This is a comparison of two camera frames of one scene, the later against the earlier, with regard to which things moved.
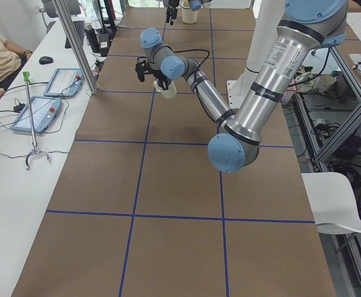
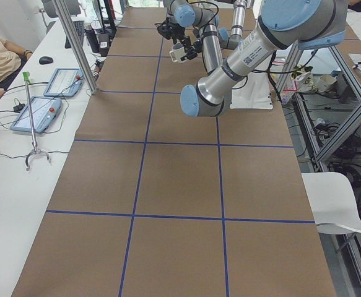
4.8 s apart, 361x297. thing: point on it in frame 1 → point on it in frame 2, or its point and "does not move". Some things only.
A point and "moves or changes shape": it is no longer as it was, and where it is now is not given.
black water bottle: x=93 y=39 does not move
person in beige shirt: x=1 y=62 does not move
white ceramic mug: x=168 y=93 moves or changes shape
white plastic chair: x=333 y=205 does not move
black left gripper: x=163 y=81 → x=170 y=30
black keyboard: x=79 y=27 does not move
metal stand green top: x=26 y=77 does not move
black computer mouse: x=46 y=60 does not move
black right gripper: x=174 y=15 → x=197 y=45
